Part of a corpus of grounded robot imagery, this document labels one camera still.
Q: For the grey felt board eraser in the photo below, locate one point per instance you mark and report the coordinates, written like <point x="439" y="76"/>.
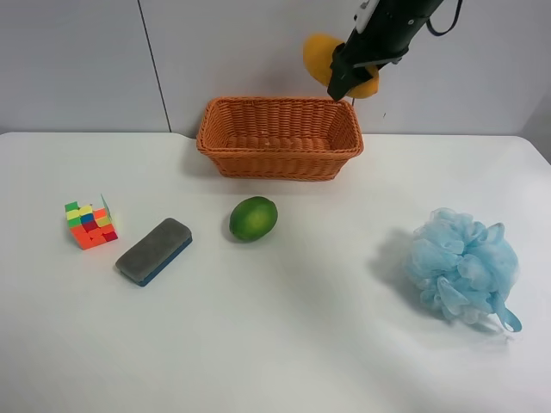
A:
<point x="149" y="256"/>

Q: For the yellow mango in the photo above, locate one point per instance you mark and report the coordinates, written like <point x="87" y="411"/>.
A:
<point x="317" y="59"/>

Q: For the green lemon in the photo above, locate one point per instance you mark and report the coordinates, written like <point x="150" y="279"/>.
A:
<point x="253" y="218"/>

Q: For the orange woven basket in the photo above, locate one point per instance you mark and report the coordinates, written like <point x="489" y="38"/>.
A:
<point x="282" y="138"/>

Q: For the blue mesh bath sponge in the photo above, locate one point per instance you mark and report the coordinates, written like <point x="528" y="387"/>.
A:
<point x="464" y="269"/>

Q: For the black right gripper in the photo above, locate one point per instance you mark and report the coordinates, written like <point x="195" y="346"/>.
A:
<point x="383" y="32"/>

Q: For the multicolour puzzle cube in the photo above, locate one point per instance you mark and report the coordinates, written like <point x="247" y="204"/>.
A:
<point x="88" y="226"/>

